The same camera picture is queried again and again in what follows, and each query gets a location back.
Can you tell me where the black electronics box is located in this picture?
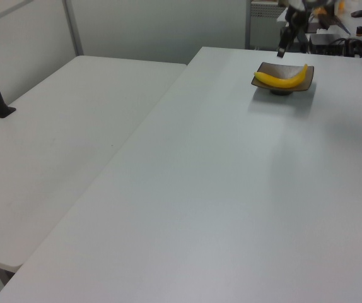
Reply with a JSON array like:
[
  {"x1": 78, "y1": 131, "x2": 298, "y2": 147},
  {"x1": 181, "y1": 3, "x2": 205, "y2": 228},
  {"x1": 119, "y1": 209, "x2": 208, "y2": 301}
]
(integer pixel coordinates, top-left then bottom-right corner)
[{"x1": 308, "y1": 33, "x2": 348, "y2": 57}]

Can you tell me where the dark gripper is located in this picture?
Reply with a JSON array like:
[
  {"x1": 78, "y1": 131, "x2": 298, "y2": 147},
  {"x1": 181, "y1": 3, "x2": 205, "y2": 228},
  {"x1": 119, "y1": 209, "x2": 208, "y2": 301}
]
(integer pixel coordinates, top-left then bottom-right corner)
[{"x1": 276, "y1": 0, "x2": 315, "y2": 59}]

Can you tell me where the brown square ceramic plate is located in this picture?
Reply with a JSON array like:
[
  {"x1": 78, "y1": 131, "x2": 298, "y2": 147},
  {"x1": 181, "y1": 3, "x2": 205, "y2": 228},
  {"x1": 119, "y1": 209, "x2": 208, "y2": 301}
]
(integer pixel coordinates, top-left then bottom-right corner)
[{"x1": 250, "y1": 61, "x2": 315, "y2": 97}]

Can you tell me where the perforated metal panel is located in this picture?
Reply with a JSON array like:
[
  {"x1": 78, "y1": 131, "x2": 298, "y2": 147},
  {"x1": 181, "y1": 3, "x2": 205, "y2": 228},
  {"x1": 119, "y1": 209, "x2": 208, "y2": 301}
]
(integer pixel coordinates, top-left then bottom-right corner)
[{"x1": 245, "y1": 0, "x2": 288, "y2": 51}]

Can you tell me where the yellow banana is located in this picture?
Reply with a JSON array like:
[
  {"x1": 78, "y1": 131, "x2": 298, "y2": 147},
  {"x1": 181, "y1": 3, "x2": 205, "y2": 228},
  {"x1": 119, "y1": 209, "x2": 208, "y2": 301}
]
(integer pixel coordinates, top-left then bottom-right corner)
[{"x1": 253, "y1": 63, "x2": 309, "y2": 89}]

